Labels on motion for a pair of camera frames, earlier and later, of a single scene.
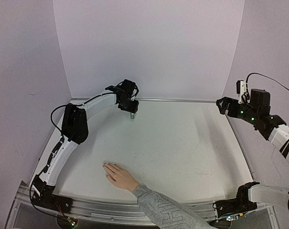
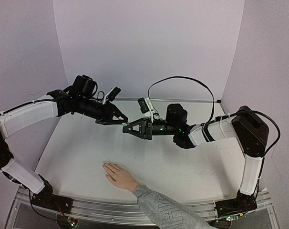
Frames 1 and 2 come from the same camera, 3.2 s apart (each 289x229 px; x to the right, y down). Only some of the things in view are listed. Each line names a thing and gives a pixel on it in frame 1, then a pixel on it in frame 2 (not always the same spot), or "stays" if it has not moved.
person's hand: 120,176 stays
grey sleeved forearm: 166,213 stays
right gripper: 228,105 → 147,129
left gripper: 133,110 → 108,117
